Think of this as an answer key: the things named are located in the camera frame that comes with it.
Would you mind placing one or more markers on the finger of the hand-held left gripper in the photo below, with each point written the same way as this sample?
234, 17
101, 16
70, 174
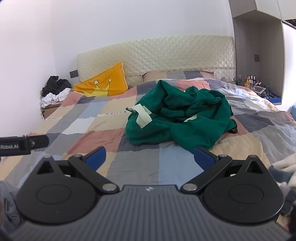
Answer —
40, 141

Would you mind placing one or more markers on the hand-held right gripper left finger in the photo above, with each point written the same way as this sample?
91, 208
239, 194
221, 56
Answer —
97, 157

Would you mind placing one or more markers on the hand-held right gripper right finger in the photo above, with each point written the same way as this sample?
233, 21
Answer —
203, 158

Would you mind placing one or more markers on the green jacket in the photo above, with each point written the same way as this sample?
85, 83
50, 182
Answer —
180, 125

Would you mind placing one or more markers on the white clothes pile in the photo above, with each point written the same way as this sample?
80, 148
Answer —
54, 97

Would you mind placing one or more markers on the black clothes pile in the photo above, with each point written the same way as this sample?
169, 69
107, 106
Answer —
56, 84

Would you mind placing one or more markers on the cardboard box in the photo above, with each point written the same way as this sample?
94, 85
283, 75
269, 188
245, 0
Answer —
49, 111

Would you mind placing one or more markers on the patchwork quilt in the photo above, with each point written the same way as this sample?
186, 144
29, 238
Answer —
138, 162

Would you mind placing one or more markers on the person's grey pants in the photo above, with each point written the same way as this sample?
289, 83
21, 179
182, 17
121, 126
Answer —
9, 204

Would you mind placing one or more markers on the yellow crown pillow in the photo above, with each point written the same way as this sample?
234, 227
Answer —
104, 83

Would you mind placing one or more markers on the fluffy white blue blanket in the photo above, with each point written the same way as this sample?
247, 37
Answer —
283, 171

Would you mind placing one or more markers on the green bottle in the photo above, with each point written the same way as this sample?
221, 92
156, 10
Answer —
239, 80

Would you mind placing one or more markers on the patchwork pillow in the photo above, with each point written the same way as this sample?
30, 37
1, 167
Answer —
175, 75

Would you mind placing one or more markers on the white tablet device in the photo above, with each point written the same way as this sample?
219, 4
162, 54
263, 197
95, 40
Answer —
259, 90

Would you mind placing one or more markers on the blue tray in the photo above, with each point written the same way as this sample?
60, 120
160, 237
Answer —
274, 100

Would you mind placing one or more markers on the blue fringed chair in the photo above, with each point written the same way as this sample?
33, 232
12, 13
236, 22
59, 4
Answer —
294, 112

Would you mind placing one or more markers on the cream quilted headboard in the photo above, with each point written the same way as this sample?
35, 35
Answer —
161, 53

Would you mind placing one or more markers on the grey wardrobe unit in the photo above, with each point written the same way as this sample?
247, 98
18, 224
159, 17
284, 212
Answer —
256, 41

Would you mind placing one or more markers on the dark wall socket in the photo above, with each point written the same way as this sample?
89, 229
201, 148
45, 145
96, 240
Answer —
73, 73

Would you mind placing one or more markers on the dark wall switch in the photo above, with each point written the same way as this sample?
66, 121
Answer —
256, 57

